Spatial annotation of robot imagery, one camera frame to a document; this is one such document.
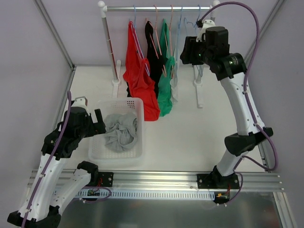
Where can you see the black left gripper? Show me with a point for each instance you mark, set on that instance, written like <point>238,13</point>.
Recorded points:
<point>99,122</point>

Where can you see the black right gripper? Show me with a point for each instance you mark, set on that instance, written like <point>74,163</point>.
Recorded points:
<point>187,52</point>

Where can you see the white tank top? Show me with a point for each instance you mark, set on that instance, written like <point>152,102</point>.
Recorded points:
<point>174,91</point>

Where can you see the grey tank top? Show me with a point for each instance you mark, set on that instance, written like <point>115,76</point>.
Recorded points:
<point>121,132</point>

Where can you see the pink hanger of green top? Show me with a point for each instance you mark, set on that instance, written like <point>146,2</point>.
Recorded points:
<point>171,42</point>

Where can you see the green tank top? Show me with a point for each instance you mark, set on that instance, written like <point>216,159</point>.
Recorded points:
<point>164,96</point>

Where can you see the red tank top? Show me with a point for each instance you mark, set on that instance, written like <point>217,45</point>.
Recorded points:
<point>139,83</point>

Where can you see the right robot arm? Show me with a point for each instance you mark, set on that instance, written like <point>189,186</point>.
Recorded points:
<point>230,69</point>

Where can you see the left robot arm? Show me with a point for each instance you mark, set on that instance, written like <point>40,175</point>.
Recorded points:
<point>43,209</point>

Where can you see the black tank top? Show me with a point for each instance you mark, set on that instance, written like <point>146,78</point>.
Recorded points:
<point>134,55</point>

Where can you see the pink hanger of black top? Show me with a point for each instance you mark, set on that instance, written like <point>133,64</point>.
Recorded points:
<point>156,40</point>

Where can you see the blue hanger of red top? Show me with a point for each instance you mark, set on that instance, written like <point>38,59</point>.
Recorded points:
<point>139,42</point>

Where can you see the white clothes rack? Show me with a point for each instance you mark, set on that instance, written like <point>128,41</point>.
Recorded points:
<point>116,64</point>

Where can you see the white plastic basket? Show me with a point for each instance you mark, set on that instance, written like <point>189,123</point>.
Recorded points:
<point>98,153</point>

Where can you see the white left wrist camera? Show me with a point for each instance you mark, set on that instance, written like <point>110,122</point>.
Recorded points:
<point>80,102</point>

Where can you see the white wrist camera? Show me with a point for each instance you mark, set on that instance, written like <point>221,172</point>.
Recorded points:
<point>206,24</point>
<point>80,102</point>

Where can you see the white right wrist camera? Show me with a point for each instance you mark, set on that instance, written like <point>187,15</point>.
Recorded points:
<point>206,24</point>

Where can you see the aluminium mounting rail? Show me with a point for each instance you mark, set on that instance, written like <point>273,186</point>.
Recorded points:
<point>182,180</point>

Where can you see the white slotted cable duct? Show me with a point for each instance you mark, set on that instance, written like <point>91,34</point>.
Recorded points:
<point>145,194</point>

